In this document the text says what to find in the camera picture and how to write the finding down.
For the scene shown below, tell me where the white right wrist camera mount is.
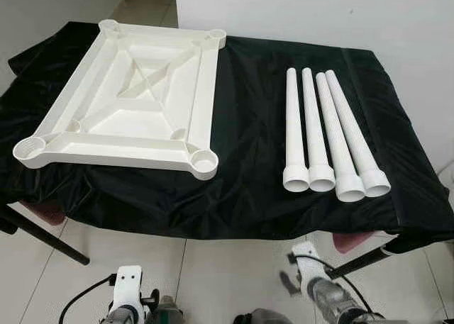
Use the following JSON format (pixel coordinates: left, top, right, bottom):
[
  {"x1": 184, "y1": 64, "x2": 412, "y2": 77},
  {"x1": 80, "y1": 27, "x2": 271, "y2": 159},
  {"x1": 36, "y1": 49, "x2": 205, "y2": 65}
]
[{"x1": 291, "y1": 241, "x2": 323, "y2": 296}]

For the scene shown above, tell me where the grey left robot leg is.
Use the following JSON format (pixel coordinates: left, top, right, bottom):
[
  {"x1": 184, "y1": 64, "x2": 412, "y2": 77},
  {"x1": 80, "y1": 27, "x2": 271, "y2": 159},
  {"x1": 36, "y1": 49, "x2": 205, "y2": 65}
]
[{"x1": 145, "y1": 296, "x2": 185, "y2": 324}]

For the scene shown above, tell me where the grey robot leg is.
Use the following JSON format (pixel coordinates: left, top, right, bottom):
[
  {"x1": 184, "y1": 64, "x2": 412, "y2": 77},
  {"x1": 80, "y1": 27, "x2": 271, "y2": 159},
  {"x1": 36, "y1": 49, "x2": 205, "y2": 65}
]
[
  {"x1": 145, "y1": 296, "x2": 185, "y2": 324},
  {"x1": 234, "y1": 308, "x2": 295, "y2": 324}
]

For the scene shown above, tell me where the grey right robot leg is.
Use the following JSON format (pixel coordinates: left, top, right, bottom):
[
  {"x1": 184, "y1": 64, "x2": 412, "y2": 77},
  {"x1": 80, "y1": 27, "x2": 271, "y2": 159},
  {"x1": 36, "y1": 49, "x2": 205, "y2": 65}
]
[{"x1": 234, "y1": 308, "x2": 295, "y2": 324}]

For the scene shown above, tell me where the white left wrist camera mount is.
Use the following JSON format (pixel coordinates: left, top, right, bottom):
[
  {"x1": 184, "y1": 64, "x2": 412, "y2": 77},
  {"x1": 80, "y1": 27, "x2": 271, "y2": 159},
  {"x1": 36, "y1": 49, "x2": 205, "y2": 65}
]
[{"x1": 113, "y1": 265, "x2": 146, "y2": 311}]

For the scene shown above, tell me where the black table cloth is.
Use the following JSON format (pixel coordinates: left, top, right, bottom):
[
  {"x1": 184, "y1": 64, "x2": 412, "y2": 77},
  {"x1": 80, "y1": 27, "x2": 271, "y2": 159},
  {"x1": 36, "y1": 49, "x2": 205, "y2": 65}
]
[{"x1": 0, "y1": 21, "x2": 454, "y2": 254}]

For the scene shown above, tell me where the maroon plastic stool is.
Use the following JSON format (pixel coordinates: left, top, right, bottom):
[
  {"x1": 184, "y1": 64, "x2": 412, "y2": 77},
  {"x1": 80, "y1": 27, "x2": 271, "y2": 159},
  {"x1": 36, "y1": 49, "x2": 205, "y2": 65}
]
[
  {"x1": 332, "y1": 232, "x2": 377, "y2": 254},
  {"x1": 20, "y1": 200, "x2": 66, "y2": 227}
]

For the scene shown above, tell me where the white plastic children table top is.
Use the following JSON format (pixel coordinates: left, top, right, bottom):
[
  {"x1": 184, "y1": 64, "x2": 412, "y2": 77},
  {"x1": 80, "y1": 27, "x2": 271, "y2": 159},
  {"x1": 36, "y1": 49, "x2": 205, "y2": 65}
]
[{"x1": 13, "y1": 19, "x2": 227, "y2": 181}]

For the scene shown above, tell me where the black metal table leg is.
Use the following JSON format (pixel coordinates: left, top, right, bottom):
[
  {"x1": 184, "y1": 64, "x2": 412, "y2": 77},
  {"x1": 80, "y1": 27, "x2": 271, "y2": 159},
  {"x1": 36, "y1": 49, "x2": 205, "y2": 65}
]
[
  {"x1": 328, "y1": 245, "x2": 398, "y2": 281},
  {"x1": 0, "y1": 203, "x2": 91, "y2": 266}
]

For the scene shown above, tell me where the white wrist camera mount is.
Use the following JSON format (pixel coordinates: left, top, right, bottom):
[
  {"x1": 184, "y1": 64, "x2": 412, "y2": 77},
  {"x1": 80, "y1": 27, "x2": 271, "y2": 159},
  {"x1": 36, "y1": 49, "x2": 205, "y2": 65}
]
[
  {"x1": 291, "y1": 241, "x2": 323, "y2": 296},
  {"x1": 113, "y1": 265, "x2": 146, "y2": 311}
]

